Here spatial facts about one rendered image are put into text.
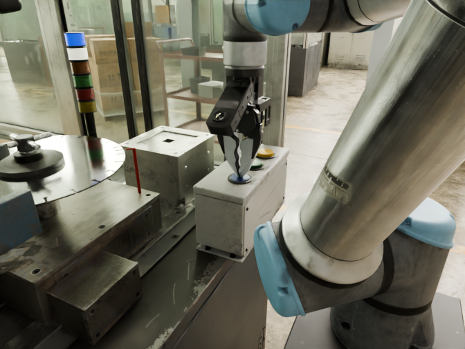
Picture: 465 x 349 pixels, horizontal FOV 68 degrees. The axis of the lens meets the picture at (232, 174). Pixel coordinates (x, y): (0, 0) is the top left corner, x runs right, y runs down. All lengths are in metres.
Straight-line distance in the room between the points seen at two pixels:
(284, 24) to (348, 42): 8.35
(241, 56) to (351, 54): 8.27
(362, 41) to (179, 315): 8.42
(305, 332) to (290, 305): 0.20
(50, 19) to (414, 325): 1.21
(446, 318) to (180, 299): 0.44
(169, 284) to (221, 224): 0.15
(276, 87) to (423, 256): 0.53
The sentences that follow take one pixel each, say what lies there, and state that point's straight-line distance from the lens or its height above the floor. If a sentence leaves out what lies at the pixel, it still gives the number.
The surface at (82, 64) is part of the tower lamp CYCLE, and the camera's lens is 0.94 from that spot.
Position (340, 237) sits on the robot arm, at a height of 1.01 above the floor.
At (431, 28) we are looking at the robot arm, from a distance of 0.22.
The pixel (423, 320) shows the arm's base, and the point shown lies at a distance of 0.58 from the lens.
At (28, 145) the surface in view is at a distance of 0.69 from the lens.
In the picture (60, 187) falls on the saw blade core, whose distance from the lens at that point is 0.61.
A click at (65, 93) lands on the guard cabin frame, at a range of 1.31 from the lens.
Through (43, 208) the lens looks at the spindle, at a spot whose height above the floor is 0.87.
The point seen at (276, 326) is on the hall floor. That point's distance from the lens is 1.60.
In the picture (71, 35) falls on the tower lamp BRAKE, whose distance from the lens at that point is 0.93.
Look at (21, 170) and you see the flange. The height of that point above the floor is 0.96.
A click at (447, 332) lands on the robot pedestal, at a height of 0.75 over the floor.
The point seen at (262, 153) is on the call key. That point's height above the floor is 0.91.
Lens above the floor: 1.20
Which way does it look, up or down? 25 degrees down
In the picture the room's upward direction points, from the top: straight up
